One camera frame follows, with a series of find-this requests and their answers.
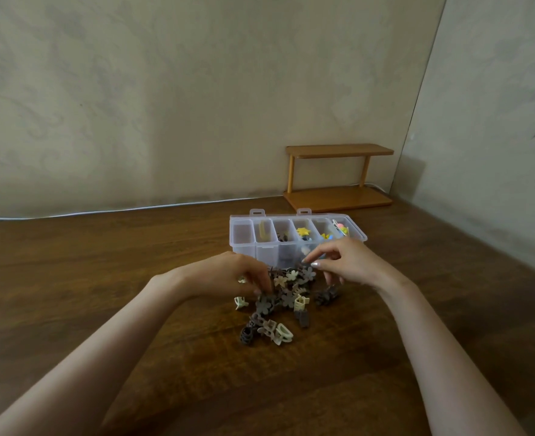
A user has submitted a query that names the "person's left hand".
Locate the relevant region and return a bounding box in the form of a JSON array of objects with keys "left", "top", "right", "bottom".
[{"left": 176, "top": 251, "right": 275, "bottom": 299}]

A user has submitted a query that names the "small wooden two-tier shelf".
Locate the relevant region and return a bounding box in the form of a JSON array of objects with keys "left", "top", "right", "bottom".
[{"left": 283, "top": 144, "right": 395, "bottom": 214}]

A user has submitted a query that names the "clear plastic organizer box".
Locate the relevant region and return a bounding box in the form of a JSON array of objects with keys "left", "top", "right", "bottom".
[{"left": 229, "top": 208, "right": 368, "bottom": 269}]

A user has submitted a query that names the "white cable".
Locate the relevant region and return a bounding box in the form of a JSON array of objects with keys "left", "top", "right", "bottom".
[{"left": 0, "top": 183, "right": 389, "bottom": 221}]

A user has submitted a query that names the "pile of brown beige hair clips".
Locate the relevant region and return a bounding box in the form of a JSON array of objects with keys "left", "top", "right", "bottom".
[{"left": 234, "top": 263, "right": 341, "bottom": 347}]

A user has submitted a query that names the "person's right forearm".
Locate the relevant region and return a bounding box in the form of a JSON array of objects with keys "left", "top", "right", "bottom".
[{"left": 376, "top": 273, "right": 528, "bottom": 436}]

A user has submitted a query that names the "person's right hand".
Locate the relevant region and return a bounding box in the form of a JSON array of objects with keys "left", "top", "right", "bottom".
[{"left": 302, "top": 238, "right": 403, "bottom": 292}]

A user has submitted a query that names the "person's left forearm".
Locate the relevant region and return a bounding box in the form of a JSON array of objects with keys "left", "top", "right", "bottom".
[{"left": 0, "top": 267, "right": 191, "bottom": 436}]

